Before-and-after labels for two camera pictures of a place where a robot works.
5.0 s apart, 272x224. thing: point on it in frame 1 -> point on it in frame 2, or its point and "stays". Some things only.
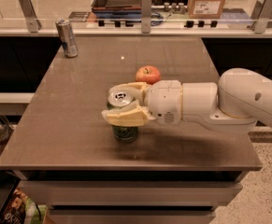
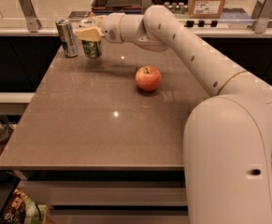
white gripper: [164, 101] -> [111, 27]
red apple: [147, 74] stays
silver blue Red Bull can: [67, 39] stays
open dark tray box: [118, 3] stays
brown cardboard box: [207, 2] stays
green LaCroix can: [123, 133] -> [92, 49]
